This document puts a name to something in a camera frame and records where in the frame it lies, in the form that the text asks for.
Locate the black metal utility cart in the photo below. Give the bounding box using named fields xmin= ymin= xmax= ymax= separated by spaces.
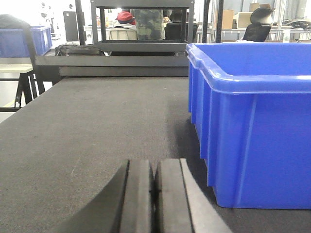
xmin=91 ymin=0 xmax=194 ymax=52

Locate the person in camouflage trousers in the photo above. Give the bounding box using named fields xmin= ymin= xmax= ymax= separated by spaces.
xmin=130 ymin=9 xmax=165 ymax=40

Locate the blue plastic bin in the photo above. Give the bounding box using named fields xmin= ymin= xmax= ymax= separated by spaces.
xmin=186 ymin=42 xmax=311 ymax=209

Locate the cardboard box on shelf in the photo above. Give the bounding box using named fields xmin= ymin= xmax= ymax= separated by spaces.
xmin=222 ymin=10 xmax=234 ymax=30

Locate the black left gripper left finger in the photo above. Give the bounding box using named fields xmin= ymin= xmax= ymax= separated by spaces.
xmin=57 ymin=160 xmax=154 ymax=233

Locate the black office chair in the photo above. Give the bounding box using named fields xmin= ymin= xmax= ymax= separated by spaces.
xmin=242 ymin=7 xmax=275 ymax=42

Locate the black conveyor end frame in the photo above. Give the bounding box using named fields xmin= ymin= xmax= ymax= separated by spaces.
xmin=35 ymin=56 xmax=189 ymax=77

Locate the black bag on frame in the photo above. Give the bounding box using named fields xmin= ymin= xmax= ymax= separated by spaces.
xmin=54 ymin=44 xmax=105 ymax=56

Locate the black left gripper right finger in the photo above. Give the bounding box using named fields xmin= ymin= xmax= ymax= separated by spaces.
xmin=155 ymin=159 xmax=232 ymax=233

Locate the dark grey conveyor belt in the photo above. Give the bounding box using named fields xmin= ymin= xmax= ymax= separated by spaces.
xmin=0 ymin=77 xmax=311 ymax=233

